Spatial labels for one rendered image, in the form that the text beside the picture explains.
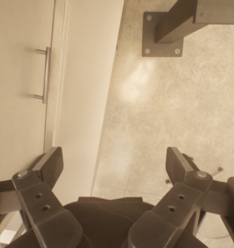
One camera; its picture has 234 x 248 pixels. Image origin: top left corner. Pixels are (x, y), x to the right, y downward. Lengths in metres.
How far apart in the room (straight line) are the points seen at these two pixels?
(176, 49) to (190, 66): 0.17
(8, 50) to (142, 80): 1.12
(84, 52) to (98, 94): 0.14
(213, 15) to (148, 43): 0.91
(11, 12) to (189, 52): 1.27
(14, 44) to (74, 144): 0.40
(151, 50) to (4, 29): 1.14
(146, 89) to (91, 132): 0.86
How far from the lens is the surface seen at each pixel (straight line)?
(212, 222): 1.55
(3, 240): 1.17
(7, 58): 0.42
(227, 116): 1.71
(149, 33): 1.43
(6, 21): 0.42
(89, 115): 0.63
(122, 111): 1.44
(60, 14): 0.62
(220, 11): 0.56
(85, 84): 0.62
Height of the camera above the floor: 1.40
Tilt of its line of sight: 73 degrees down
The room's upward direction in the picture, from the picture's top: 177 degrees counter-clockwise
